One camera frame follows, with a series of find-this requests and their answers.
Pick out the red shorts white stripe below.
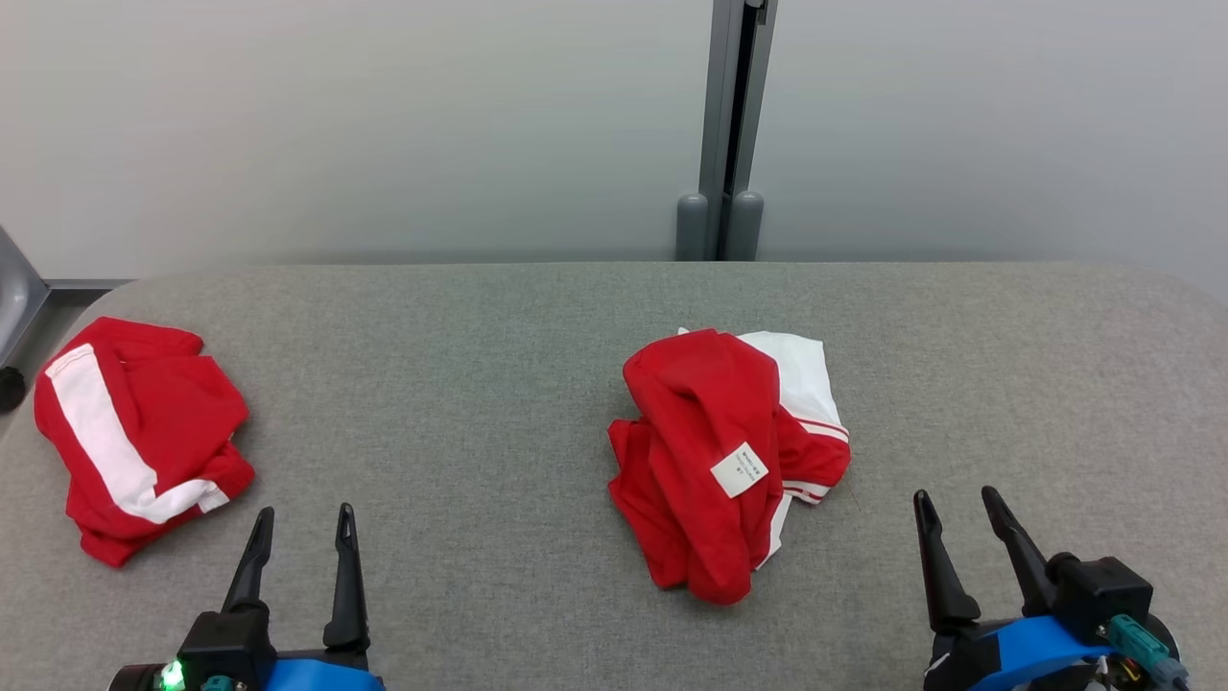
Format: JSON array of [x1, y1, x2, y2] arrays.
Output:
[[34, 317, 256, 568]]

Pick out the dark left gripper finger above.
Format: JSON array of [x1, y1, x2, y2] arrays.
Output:
[[322, 503, 370, 652], [223, 507, 275, 611]]

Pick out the grey cylindrical post bumper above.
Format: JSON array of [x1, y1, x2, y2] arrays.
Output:
[[675, 193, 710, 262], [725, 190, 766, 262]]

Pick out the red jersey shirt white sleeves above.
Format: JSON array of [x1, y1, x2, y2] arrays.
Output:
[[607, 328, 852, 607]]

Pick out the grey vertical partition post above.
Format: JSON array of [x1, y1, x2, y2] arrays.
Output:
[[697, 0, 780, 262]]

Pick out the grey fabric covered platform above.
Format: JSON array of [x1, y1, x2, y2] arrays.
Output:
[[0, 261, 1228, 691]]

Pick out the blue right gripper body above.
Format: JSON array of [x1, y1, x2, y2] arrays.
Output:
[[924, 616, 1186, 691]]

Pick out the grey metal cart frame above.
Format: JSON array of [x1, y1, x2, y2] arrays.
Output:
[[0, 226, 51, 370]]

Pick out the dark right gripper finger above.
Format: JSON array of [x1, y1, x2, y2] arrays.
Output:
[[980, 486, 1056, 615], [913, 489, 981, 632]]

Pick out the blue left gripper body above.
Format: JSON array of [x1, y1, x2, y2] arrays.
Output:
[[264, 649, 385, 691]]

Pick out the teal right camera connector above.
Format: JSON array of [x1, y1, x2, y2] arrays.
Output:
[[1108, 614, 1191, 687]]

